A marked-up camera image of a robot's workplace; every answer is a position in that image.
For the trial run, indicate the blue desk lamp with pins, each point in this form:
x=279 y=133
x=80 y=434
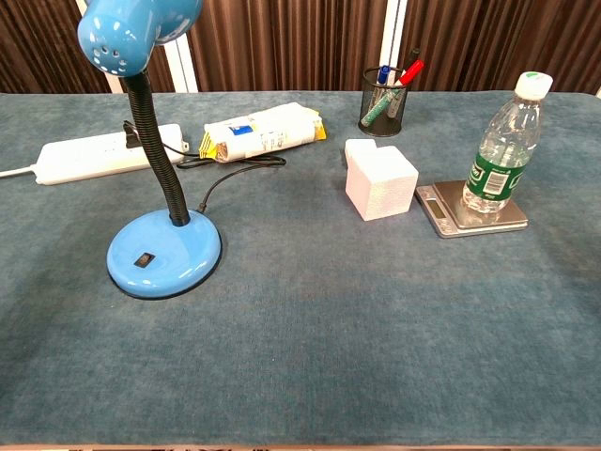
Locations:
x=164 y=249

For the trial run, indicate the pink white cube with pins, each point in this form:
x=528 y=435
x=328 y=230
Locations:
x=380 y=188

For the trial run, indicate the white charger plug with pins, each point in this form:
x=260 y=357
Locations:
x=359 y=146

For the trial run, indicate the white yellow snack package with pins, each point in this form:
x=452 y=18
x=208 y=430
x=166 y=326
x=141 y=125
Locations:
x=263 y=131

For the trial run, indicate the blue tablecloth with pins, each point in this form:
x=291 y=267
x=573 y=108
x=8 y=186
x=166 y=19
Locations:
x=300 y=329

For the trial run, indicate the green marker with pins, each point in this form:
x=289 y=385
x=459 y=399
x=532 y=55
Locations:
x=375 y=113

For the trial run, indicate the black mesh pen holder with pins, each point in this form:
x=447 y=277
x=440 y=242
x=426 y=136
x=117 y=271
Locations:
x=394 y=124

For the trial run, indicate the silver digital scale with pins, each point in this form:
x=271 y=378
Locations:
x=441 y=211

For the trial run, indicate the blue cap marker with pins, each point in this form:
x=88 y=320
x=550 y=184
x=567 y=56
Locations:
x=384 y=73

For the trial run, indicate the dark brown pleated curtain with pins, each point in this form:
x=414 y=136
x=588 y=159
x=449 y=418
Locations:
x=493 y=33
x=162 y=70
x=37 y=47
x=282 y=42

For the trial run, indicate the red cap marker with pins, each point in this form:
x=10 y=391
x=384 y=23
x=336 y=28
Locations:
x=413 y=70

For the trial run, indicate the clear water bottle green label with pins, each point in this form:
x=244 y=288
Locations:
x=497 y=174

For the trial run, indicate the black cap marker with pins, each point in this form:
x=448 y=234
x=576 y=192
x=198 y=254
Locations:
x=414 y=54

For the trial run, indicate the white power strip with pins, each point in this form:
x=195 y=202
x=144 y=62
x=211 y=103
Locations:
x=84 y=157

